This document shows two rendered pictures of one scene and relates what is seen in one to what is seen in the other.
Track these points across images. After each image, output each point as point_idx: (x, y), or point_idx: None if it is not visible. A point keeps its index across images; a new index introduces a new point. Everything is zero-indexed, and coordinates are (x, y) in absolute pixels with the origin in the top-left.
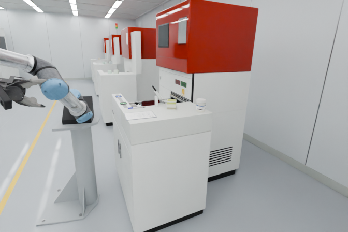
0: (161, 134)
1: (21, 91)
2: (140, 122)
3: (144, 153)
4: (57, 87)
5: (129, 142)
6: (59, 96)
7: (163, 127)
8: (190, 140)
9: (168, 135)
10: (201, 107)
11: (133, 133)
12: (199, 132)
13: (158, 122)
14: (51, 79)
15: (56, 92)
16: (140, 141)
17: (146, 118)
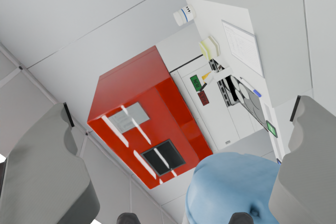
0: None
1: None
2: (235, 8)
3: None
4: (213, 170)
5: (305, 1)
6: (267, 167)
7: None
8: None
9: None
10: (184, 9)
11: None
12: None
13: (222, 0)
14: (189, 212)
15: (244, 174)
16: None
17: (231, 22)
